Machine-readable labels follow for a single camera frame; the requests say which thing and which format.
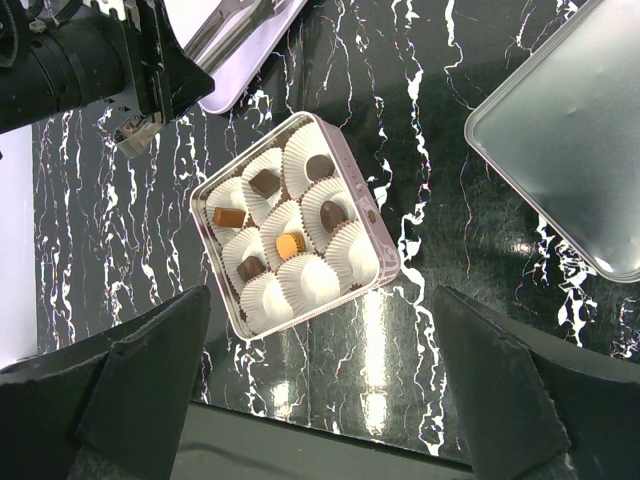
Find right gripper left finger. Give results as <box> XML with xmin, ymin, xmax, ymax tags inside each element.
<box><xmin>1</xmin><ymin>286</ymin><xmax>211</xmax><ymax>479</ymax></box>

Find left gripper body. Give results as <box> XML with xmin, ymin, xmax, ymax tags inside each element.
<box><xmin>89</xmin><ymin>1</ymin><xmax>215</xmax><ymax>123</ymax></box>

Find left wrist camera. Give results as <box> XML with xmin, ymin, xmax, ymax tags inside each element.
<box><xmin>114</xmin><ymin>112</ymin><xmax>164</xmax><ymax>158</ymax></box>

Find pink chocolate tin box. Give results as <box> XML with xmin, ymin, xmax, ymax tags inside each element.
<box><xmin>190</xmin><ymin>111</ymin><xmax>400</xmax><ymax>341</ymax></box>

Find metal tongs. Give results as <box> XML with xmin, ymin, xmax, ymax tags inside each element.
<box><xmin>183</xmin><ymin>0</ymin><xmax>288</xmax><ymax>75</ymax></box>

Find round dark chocolate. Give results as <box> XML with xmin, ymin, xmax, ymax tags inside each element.
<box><xmin>320</xmin><ymin>200</ymin><xmax>348</xmax><ymax>234</ymax></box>
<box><xmin>305</xmin><ymin>154</ymin><xmax>335</xmax><ymax>182</ymax></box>

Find orange caramel chocolate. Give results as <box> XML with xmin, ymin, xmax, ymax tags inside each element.
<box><xmin>276</xmin><ymin>232</ymin><xmax>307</xmax><ymax>260</ymax></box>

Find square dark chocolate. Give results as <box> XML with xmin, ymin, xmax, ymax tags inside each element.
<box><xmin>249</xmin><ymin>169</ymin><xmax>280</xmax><ymax>199</ymax></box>

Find dark chocolate piece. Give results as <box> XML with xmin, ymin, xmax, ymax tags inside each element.
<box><xmin>212</xmin><ymin>207</ymin><xmax>246</xmax><ymax>228</ymax></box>

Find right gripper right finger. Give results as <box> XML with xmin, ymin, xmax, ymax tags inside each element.
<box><xmin>433</xmin><ymin>286</ymin><xmax>639</xmax><ymax>479</ymax></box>

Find silver tin lid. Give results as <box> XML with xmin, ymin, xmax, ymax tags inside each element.
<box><xmin>464</xmin><ymin>1</ymin><xmax>639</xmax><ymax>283</ymax></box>

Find brown chocolate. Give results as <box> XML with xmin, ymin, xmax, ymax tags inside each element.
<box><xmin>236</xmin><ymin>255</ymin><xmax>267</xmax><ymax>283</ymax></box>

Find lilac plastic tray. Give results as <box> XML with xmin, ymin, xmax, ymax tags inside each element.
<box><xmin>166</xmin><ymin>1</ymin><xmax>305</xmax><ymax>114</ymax></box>

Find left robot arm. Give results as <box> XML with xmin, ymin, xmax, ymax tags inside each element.
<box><xmin>1</xmin><ymin>1</ymin><xmax>214</xmax><ymax>133</ymax></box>

